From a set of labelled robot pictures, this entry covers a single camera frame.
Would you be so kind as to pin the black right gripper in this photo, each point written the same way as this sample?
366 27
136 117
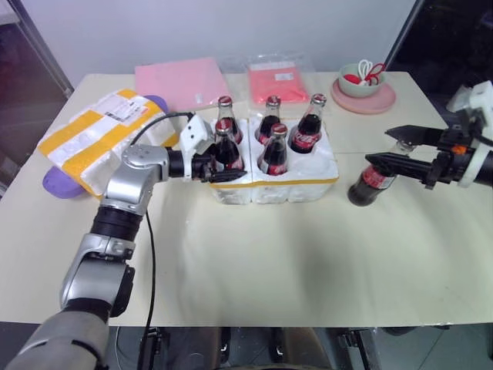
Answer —
450 162

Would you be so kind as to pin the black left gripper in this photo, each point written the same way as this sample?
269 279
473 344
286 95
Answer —
201 165

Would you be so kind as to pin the glass cola bottle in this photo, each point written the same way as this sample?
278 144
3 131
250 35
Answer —
366 189
225 111
227 152
269 123
274 154
306 133

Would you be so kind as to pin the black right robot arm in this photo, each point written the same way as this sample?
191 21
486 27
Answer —
486 169

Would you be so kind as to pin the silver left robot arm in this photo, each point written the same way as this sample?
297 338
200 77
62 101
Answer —
127 181

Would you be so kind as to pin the white foam crate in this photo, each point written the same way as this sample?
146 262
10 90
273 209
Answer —
304 177

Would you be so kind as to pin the yellow taped white foam box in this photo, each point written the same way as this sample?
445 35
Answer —
96 138

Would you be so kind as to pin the pink round coaster plate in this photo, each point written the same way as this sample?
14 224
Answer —
369 104

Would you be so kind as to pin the pale green bowl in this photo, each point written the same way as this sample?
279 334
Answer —
358 89

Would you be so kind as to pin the pink paper sheet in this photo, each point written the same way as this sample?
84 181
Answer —
181 81

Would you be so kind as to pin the red round item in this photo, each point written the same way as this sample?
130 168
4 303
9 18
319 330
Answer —
351 78

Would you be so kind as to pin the clear bag with pink contents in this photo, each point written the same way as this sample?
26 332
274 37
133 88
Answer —
273 83

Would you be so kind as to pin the black upright pole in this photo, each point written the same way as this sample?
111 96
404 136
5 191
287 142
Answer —
402 31

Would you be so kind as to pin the purple oval tray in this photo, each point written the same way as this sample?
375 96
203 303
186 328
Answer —
58 185

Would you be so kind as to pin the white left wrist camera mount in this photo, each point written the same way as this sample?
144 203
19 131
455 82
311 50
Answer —
194 133

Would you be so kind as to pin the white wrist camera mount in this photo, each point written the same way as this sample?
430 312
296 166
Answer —
481 96
194 133

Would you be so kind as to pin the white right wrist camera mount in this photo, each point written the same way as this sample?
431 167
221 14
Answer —
481 96

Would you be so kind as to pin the grey metal door frame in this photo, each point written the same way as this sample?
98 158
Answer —
42 50

